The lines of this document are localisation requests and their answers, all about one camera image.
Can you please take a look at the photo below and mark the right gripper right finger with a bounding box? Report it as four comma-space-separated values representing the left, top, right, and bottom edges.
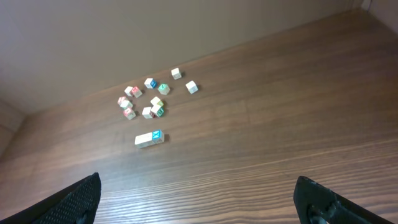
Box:
294, 176, 392, 224

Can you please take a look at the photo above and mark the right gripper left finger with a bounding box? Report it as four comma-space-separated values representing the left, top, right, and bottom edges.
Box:
1, 172, 101, 224

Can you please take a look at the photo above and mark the plain block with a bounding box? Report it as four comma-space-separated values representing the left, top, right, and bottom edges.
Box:
171, 68, 182, 80
150, 96, 164, 106
142, 106, 155, 119
134, 134, 147, 148
119, 100, 134, 110
124, 86, 134, 97

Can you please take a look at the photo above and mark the block with red drawing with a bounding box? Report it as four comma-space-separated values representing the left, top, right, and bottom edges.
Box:
143, 132, 155, 147

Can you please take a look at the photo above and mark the blue X block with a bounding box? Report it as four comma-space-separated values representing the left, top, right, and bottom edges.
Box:
152, 129, 165, 144

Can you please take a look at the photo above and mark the red A block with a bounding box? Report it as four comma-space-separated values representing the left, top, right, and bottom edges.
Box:
123, 108, 136, 120

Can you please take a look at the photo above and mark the plain block above A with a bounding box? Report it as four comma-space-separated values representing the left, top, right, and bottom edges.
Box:
119, 100, 134, 110

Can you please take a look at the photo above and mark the red I block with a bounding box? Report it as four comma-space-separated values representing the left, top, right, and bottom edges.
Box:
118, 96, 127, 106

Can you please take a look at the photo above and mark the block with green side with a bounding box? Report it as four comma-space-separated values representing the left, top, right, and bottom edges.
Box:
151, 105, 164, 117

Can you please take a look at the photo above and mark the red M block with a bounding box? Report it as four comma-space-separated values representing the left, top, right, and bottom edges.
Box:
131, 86, 142, 98

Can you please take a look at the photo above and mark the block with blue side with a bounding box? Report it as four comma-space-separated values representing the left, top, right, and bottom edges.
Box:
144, 78, 157, 89

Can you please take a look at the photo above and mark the green N block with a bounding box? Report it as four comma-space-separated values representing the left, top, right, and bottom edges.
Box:
158, 83, 170, 95

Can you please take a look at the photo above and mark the yellowish block far right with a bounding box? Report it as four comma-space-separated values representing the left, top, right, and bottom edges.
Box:
185, 80, 198, 94

